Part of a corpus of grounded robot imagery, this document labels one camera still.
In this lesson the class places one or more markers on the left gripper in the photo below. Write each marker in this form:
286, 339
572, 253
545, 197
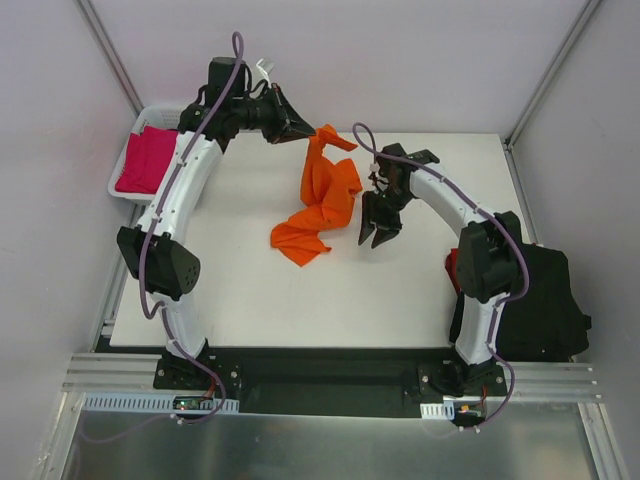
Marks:
275, 115

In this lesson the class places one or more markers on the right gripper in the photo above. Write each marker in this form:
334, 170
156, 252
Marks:
381, 211

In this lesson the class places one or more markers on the orange t shirt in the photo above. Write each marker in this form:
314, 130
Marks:
328, 192

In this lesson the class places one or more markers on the white plastic basket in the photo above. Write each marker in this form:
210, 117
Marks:
160, 116

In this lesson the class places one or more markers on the pink t shirt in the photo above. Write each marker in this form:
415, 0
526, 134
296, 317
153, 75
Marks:
147, 158

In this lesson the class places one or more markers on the black t shirt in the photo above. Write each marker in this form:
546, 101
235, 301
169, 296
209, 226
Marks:
546, 325

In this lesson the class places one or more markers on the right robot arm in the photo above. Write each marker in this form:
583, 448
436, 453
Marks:
490, 268

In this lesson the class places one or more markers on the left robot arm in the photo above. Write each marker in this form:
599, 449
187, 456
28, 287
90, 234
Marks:
154, 249

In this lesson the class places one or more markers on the red t shirt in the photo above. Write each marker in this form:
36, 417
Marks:
451, 269

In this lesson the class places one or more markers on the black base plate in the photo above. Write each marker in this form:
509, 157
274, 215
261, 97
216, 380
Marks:
352, 382

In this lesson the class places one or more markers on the right white cable duct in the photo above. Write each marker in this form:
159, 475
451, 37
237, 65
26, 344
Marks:
438, 411

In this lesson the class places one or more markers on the white cable duct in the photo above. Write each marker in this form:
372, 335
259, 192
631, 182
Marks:
438, 411
158, 403

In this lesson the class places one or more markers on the left aluminium frame post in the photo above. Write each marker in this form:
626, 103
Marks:
94, 23

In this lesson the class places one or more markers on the aluminium frame post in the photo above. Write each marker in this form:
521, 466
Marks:
576, 30
94, 23

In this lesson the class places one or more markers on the right aluminium frame post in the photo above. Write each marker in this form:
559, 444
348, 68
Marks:
576, 30

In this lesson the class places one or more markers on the left white cable duct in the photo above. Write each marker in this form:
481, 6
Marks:
158, 403

